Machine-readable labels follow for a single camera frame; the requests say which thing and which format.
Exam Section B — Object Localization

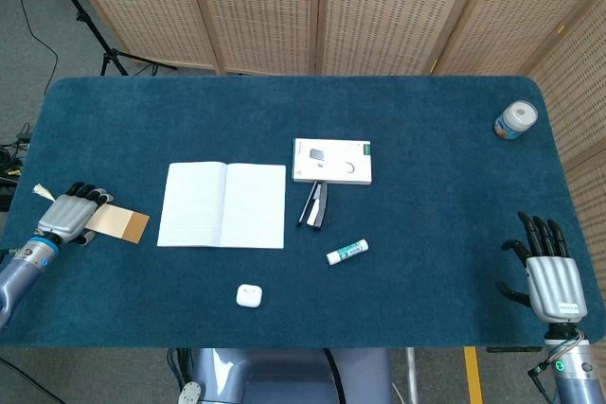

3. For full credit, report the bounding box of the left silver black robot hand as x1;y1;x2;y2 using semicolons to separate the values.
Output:
36;181;115;247

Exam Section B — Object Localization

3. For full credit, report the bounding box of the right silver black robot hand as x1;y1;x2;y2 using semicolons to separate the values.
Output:
494;211;589;325

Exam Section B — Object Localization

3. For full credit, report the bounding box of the brown cardboard bookmark with tassel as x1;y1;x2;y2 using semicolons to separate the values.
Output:
31;184;151;245

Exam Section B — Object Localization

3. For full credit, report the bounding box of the dark blue table mat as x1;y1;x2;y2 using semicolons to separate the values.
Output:
0;75;606;349

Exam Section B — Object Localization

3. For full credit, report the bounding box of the open white lined notebook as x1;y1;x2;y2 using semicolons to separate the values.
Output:
156;162;288;251

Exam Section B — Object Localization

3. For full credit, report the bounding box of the silver metal table leg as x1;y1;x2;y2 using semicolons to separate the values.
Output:
404;347;420;404

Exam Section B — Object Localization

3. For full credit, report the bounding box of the white-lidded plastic jar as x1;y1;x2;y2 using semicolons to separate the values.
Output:
493;99;539;142

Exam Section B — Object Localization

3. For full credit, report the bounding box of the black tripod stand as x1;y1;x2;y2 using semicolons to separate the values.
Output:
36;0;179;77

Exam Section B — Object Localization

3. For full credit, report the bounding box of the white earbuds case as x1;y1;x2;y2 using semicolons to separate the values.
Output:
235;283;263;308

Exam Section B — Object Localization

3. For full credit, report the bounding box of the white green glue stick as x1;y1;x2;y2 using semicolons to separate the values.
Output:
326;238;370;267

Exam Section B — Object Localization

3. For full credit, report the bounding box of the round metal mounting plate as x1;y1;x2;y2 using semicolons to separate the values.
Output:
177;380;204;404

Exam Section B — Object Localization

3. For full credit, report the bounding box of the black silver stapler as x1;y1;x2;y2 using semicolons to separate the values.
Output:
305;181;331;231

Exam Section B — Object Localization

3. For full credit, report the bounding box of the white flat product box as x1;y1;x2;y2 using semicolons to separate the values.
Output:
292;137;373;186

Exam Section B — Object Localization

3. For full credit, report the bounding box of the grey-blue robot torso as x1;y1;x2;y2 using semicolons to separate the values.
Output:
191;347;394;404

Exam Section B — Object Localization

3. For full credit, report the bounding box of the wooden rattan folding screen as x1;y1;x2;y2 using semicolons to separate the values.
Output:
56;0;606;301

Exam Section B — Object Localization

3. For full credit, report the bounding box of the tangled black cable bundle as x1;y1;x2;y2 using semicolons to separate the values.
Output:
0;122;34;214

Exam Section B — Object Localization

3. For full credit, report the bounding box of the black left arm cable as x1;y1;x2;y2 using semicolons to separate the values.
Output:
0;355;65;404

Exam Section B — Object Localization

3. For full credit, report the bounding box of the thin black floor cable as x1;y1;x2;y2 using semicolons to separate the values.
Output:
9;0;59;97

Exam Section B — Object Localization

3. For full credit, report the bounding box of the black torso cable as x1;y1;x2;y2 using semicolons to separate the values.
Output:
323;348;345;404

